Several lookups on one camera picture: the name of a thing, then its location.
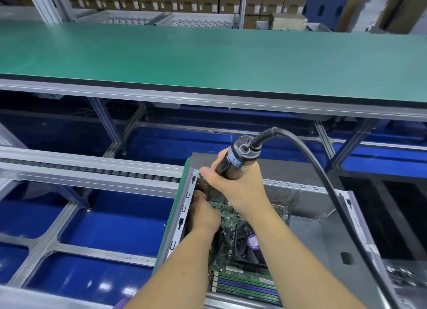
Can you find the person's left forearm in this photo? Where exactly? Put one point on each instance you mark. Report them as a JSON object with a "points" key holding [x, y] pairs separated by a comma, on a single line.
{"points": [[173, 275]]}

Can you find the black CPU cooler fan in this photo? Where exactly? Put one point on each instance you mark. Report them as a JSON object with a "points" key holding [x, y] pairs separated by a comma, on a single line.
{"points": [[250, 242]]}

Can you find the grey flat metal rail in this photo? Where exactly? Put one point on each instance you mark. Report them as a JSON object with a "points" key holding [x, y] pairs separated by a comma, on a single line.
{"points": [[80, 168]]}

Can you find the green conveyor belt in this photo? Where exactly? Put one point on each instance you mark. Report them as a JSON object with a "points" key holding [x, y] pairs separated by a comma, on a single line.
{"points": [[133, 52]]}

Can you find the clear plastic screw tray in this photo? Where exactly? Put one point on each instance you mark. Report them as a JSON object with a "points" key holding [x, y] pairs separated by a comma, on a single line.
{"points": [[408, 279]]}

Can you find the grey metal computer case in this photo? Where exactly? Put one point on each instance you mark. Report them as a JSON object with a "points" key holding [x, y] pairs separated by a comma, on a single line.
{"points": [[313, 198]]}

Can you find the person's right forearm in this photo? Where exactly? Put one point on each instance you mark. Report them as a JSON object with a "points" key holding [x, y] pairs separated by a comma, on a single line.
{"points": [[307, 265]]}

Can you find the person's left hand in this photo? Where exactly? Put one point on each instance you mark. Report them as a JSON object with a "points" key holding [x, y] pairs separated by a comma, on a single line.
{"points": [[203, 212]]}

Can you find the green motherboard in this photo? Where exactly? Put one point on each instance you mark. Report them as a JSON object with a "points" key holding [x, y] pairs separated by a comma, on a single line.
{"points": [[230, 279]]}

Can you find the person's right hand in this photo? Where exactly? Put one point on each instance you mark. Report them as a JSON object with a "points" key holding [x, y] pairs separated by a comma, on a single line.
{"points": [[240, 182]]}

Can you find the grey roller conveyor rail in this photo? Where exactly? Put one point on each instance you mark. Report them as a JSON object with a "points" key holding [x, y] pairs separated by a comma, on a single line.
{"points": [[40, 297]]}

